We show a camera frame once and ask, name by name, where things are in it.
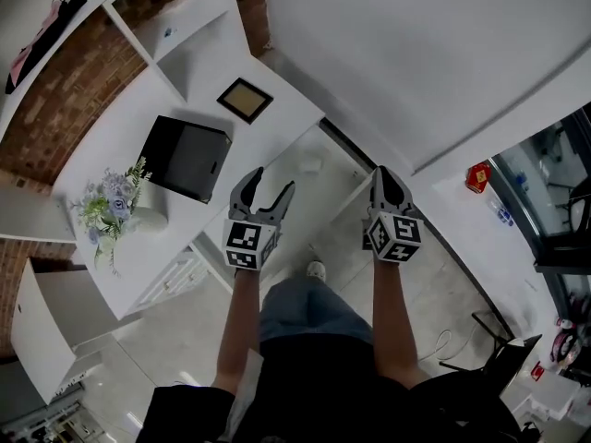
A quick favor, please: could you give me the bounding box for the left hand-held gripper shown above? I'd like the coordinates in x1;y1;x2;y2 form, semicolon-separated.
222;166;296;272

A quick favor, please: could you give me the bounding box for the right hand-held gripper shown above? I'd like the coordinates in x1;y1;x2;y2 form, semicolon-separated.
361;164;425;264

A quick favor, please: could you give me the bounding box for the white desk drawer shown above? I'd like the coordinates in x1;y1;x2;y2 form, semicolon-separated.
197;122;376;254

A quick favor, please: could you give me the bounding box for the small white item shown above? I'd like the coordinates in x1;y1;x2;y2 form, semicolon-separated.
297;149;325;175

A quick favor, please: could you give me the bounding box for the person's right forearm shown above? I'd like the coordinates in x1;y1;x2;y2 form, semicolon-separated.
370;257;427;390

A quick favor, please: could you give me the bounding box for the person's left forearm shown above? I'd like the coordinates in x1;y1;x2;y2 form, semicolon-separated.
210;267;265;392

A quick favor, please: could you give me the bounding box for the white drawer cabinet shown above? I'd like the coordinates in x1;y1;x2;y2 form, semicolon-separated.
123;245;210;316

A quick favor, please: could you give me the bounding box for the white desk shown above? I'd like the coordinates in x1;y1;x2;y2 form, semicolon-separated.
52;52;325;321

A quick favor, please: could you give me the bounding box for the black box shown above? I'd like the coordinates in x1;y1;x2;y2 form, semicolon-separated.
137;114;235;205

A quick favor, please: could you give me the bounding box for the person's white shoe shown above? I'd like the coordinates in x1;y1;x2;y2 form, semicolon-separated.
305;259;329;283

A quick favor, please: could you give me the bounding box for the red box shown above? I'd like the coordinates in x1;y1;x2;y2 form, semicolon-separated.
464;162;491;196

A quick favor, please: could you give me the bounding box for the white vase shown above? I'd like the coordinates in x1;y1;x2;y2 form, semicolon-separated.
123;180;170;235

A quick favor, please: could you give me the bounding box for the clear water bottle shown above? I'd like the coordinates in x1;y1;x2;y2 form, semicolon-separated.
488;198;516;228

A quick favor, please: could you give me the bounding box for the person's blue jeans leg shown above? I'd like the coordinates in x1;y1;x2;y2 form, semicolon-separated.
257;275;374;348

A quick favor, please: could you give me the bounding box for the blue artificial flower bouquet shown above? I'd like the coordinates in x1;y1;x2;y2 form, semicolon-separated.
67;155;154;280

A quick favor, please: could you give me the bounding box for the black framed glass door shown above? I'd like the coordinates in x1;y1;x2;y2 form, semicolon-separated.
488;107;591;276

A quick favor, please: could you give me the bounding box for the black chair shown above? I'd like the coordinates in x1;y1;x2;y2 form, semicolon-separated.
438;310;545;403

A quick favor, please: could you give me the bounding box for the person's black shirt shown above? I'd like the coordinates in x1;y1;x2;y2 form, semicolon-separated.
137;338;525;443

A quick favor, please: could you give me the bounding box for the white storage box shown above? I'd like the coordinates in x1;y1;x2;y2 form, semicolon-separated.
511;370;584;426

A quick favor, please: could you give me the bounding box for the white cabinet door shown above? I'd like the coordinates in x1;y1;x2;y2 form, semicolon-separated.
9;257;78;407

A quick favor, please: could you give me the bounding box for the pink and black garment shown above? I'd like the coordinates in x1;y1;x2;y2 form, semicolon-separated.
5;0;89;96

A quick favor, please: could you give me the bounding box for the black picture frame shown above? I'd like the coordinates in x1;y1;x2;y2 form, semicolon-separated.
216;77;275;126

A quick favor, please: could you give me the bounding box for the white cable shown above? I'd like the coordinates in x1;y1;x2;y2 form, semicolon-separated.
420;326;479;365

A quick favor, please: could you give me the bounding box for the white wall shelf unit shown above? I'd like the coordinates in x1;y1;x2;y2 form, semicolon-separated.
0;0;253;131

